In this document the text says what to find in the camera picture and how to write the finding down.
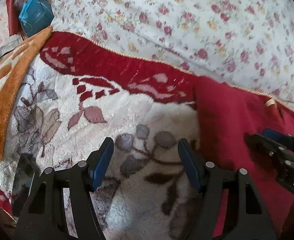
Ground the red cloth by bag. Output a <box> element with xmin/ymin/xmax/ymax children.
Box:
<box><xmin>5</xmin><ymin>0</ymin><xmax>29</xmax><ymax>36</ymax></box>

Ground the orange white fleece blanket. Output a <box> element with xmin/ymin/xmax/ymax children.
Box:
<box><xmin>0</xmin><ymin>25</ymin><xmax>53</xmax><ymax>161</ymax></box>

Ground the blue plastic bag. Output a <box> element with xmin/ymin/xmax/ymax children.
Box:
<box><xmin>18</xmin><ymin>0</ymin><xmax>54</xmax><ymax>37</ymax></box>

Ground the red white fleece blanket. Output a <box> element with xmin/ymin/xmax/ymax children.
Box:
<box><xmin>0</xmin><ymin>31</ymin><xmax>294</xmax><ymax>240</ymax></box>

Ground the floral white quilt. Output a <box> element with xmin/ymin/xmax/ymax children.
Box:
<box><xmin>51</xmin><ymin>0</ymin><xmax>294</xmax><ymax>109</ymax></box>

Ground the dark red garment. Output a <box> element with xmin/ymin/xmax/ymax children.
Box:
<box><xmin>194</xmin><ymin>76</ymin><xmax>294</xmax><ymax>235</ymax></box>

